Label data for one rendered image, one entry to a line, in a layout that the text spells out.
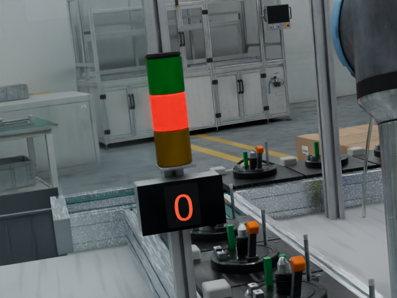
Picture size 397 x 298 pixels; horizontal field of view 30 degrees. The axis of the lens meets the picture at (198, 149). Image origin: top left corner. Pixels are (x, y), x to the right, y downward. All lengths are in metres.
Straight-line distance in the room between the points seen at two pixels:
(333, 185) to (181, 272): 1.13
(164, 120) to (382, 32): 0.48
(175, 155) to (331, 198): 1.21
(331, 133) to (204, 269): 0.80
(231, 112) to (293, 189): 8.31
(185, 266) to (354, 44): 0.56
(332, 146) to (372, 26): 1.58
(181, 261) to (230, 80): 9.44
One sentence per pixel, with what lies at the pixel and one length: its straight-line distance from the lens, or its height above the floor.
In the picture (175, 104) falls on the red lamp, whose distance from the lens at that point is 1.01.
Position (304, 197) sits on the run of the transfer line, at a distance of 2.26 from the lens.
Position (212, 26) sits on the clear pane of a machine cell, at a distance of 10.40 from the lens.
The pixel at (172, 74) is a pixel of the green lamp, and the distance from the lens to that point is 1.01.
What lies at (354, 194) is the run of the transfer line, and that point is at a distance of 2.32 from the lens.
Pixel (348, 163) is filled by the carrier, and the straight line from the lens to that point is 2.44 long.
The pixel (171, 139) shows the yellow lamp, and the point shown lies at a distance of 1.02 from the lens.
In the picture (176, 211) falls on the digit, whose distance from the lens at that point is 1.03.
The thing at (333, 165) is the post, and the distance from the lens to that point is 2.18.
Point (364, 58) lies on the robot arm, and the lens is 0.61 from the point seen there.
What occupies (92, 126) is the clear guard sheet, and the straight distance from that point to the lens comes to 1.05.
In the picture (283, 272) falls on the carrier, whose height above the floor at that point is 1.03.
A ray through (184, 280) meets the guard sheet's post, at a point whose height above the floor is 1.08.
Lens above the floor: 1.44
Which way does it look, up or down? 9 degrees down
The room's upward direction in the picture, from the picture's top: 6 degrees counter-clockwise
